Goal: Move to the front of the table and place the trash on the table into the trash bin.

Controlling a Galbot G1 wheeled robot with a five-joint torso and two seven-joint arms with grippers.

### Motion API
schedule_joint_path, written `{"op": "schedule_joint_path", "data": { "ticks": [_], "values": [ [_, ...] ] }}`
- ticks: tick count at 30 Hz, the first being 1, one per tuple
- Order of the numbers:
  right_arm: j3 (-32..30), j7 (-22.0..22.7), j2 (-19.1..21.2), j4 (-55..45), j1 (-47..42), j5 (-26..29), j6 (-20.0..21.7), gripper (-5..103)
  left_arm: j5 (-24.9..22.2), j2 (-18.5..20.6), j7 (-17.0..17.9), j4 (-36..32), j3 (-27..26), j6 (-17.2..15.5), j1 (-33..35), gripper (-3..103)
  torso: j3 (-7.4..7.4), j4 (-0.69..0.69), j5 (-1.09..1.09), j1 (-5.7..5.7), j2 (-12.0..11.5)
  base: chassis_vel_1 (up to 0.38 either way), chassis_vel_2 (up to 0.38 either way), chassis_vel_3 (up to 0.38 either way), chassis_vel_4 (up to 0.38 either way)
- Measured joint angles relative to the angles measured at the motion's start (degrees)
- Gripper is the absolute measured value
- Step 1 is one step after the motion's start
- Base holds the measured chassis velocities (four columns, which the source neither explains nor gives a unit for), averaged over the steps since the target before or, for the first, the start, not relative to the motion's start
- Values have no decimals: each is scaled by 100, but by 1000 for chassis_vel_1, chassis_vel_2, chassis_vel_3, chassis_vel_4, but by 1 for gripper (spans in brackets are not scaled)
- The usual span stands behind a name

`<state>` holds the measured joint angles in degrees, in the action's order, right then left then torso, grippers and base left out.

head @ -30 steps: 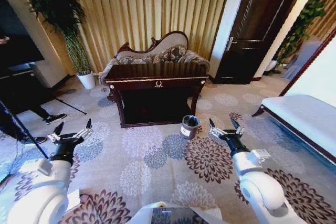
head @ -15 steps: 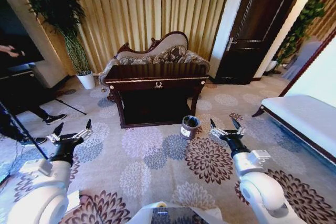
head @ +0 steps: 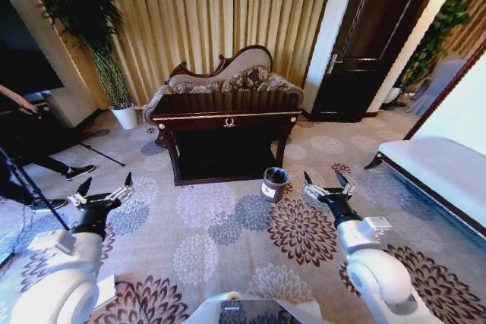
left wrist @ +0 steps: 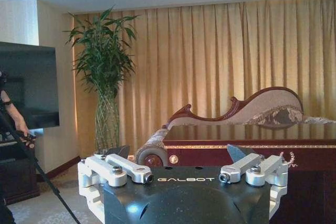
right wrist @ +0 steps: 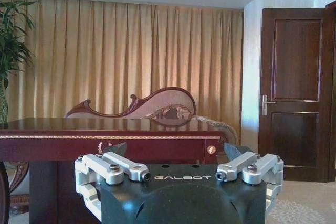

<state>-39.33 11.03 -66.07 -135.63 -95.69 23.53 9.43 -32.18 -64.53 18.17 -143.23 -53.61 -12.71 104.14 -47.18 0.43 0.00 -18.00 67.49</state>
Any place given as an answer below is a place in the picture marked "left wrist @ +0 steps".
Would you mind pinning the tall green bamboo plant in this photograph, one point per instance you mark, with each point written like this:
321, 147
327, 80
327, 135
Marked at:
103, 51

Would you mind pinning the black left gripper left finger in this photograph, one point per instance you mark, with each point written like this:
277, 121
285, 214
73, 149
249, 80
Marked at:
119, 166

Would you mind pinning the person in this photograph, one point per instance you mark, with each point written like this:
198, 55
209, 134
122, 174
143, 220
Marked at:
13, 119

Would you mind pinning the patterned chaise bolster cushion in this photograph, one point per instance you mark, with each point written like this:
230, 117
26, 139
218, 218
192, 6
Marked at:
151, 148

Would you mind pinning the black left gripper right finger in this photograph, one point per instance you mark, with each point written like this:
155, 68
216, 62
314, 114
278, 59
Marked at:
252, 167

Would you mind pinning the dark wooden table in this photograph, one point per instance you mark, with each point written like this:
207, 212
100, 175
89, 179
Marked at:
262, 142

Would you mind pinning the carved wooden chaise longue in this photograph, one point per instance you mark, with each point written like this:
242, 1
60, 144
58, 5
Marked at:
236, 119

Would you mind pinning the black flat television screen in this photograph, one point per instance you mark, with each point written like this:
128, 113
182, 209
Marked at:
29, 85

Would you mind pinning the beige pleated curtain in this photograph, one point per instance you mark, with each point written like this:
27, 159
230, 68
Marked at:
223, 72

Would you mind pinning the dark wooden television cabinet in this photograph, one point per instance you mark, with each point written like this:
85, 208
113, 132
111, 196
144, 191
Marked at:
15, 174

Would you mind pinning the glass plant vase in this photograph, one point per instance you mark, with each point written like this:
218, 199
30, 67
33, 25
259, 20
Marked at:
106, 121

